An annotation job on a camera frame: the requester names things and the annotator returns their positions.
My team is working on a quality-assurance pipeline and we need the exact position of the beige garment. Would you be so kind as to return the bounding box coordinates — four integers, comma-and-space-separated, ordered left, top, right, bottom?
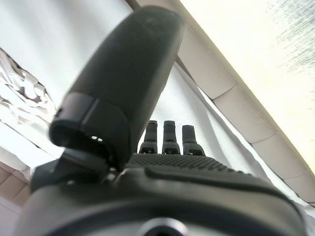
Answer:
0, 48, 56, 126

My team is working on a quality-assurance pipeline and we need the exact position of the beige upholstered bed frame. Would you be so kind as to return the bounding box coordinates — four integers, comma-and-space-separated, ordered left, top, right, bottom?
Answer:
172, 0, 315, 205

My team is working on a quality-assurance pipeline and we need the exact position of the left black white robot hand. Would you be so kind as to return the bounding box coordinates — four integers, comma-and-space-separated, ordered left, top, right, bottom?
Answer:
14, 4, 310, 236

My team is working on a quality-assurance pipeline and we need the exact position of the grey striped area rug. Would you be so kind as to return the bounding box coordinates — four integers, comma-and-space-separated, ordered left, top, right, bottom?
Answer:
181, 0, 315, 170

